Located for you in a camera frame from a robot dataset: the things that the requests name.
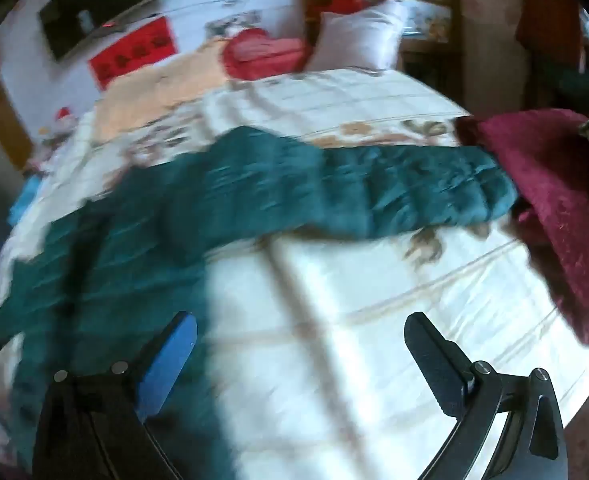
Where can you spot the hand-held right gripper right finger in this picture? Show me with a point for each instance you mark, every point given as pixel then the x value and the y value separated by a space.
pixel 432 360

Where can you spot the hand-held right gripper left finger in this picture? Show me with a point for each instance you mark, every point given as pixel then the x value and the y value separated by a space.
pixel 170 357

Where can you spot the green quilted jacket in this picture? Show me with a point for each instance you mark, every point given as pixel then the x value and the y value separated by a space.
pixel 274 185

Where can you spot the teal clothes pile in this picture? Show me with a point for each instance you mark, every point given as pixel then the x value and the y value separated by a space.
pixel 574 82

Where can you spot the white floral checked bedspread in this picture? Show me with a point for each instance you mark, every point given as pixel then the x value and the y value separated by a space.
pixel 349 310

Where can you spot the maroon fleece cloth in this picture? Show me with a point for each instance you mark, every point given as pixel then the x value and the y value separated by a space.
pixel 549 200

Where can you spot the blue cloth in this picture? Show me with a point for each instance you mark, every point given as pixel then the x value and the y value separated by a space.
pixel 24 200

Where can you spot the red and white toy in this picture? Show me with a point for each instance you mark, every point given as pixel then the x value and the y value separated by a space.
pixel 63 120

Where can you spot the peach blanket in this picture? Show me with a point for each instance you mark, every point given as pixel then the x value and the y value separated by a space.
pixel 174 85

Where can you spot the red quilted cloth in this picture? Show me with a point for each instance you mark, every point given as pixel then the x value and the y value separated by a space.
pixel 259 55

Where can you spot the white pillow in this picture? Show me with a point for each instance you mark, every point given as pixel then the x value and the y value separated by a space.
pixel 359 40

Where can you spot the wooden chair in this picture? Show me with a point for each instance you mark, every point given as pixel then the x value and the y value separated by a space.
pixel 437 30

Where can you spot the brown wooden cabinet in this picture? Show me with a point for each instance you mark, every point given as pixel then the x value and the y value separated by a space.
pixel 549 20

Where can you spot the red wall banner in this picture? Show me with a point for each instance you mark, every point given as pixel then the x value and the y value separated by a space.
pixel 134 52

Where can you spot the wall television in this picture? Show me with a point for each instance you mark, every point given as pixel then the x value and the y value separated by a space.
pixel 104 5

